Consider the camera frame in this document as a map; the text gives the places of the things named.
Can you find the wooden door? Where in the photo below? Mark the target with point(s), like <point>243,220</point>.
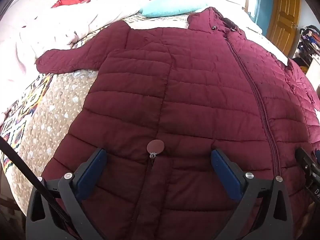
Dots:
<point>285,12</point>

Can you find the maroon quilted jacket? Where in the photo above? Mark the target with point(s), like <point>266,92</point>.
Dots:
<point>175,92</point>

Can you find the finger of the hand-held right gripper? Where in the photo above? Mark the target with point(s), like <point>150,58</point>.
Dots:
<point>303,159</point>

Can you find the red cloth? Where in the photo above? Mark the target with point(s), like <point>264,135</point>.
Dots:
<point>70,2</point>

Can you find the pink floral comforter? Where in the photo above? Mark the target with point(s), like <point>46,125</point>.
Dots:
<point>50,30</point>

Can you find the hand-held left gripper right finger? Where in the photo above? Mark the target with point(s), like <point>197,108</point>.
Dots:
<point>226,172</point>

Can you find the cluttered clothes shelf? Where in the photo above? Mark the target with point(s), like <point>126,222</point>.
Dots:
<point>308,37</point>

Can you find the bed with beige quilt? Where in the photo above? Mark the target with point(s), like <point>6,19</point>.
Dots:
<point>50,120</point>

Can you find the white TV cabinet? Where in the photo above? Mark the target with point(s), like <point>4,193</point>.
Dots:
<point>315,67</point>

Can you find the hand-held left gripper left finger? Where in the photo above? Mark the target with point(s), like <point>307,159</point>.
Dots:
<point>91,170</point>

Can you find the blue glass door panel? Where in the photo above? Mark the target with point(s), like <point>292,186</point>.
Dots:
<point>260,5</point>

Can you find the teal pillow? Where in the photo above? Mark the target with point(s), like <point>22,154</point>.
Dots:
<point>172,7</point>

